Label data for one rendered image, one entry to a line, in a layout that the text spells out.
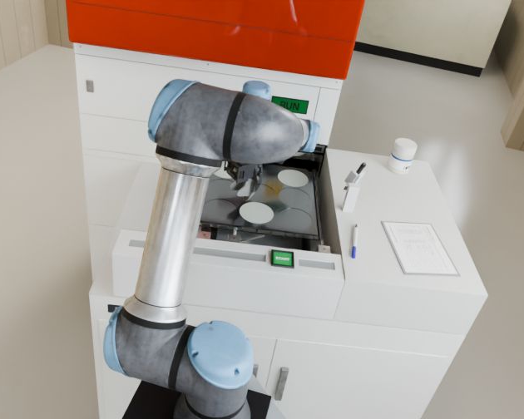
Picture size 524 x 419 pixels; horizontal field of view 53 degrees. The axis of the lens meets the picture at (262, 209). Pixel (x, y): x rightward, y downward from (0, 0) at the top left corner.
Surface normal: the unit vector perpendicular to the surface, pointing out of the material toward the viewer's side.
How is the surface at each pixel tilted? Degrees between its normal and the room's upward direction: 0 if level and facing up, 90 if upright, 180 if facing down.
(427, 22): 90
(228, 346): 8
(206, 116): 57
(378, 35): 90
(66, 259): 0
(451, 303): 90
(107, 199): 90
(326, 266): 0
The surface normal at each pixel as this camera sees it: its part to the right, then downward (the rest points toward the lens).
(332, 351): -0.02, 0.59
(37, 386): 0.13, -0.80
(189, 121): -0.15, 0.11
